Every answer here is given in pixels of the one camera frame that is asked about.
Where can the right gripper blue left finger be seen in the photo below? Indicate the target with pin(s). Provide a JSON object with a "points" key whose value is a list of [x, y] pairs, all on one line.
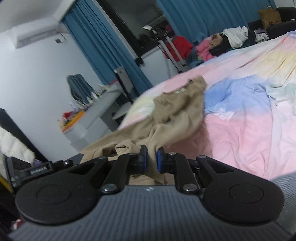
{"points": [[125, 166]]}

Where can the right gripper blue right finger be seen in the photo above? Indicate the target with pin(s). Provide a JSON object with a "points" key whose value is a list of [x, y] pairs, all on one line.
{"points": [[178, 165]]}

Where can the tan t-shirt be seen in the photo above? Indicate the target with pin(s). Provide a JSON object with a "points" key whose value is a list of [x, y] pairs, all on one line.
{"points": [[176, 116]]}

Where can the white dresser desk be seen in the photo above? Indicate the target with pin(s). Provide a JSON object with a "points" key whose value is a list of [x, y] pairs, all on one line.
{"points": [[96, 122]]}

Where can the orange box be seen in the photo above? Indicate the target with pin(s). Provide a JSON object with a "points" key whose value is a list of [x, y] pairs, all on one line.
{"points": [[71, 121]]}

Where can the black and white chair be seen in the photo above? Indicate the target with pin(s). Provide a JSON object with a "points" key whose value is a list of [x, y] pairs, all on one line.
{"points": [[127, 87]]}

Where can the pastel bed sheet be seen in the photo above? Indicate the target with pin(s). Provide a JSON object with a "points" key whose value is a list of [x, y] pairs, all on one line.
{"points": [[249, 107]]}

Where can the left blue curtain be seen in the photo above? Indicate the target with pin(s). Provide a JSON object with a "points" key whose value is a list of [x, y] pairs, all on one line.
{"points": [[101, 45]]}

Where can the blue curtain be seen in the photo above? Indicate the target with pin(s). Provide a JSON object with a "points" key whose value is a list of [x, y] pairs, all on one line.
{"points": [[197, 19], [101, 45]]}

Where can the red garment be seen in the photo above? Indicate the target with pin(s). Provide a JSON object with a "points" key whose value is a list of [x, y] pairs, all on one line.
{"points": [[183, 46]]}

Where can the pink garment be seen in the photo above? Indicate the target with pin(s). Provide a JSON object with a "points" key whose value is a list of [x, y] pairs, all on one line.
{"points": [[203, 49]]}

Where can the white air conditioner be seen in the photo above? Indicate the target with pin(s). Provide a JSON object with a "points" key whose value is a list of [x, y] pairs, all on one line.
{"points": [[28, 33]]}

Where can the black garment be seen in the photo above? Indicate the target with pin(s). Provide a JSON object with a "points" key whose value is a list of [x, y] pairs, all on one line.
{"points": [[222, 48]]}

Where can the dark window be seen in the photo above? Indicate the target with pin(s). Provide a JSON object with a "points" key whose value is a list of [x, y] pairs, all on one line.
{"points": [[130, 17]]}

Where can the white garment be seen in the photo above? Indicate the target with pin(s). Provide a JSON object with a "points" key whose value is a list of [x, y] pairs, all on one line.
{"points": [[236, 36]]}

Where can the right blue curtain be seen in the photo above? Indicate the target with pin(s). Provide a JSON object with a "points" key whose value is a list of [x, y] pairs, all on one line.
{"points": [[197, 19]]}

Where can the brown paper bag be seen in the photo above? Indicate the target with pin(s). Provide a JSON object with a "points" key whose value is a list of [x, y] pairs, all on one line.
{"points": [[269, 17]]}

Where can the black sofa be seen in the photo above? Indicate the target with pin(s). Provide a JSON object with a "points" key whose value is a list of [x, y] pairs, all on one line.
{"points": [[287, 15]]}

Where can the grey jacket on wall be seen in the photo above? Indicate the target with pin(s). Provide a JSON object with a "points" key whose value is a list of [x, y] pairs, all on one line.
{"points": [[79, 88]]}

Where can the silver camera tripod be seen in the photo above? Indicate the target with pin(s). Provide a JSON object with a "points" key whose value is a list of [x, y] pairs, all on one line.
{"points": [[161, 34]]}

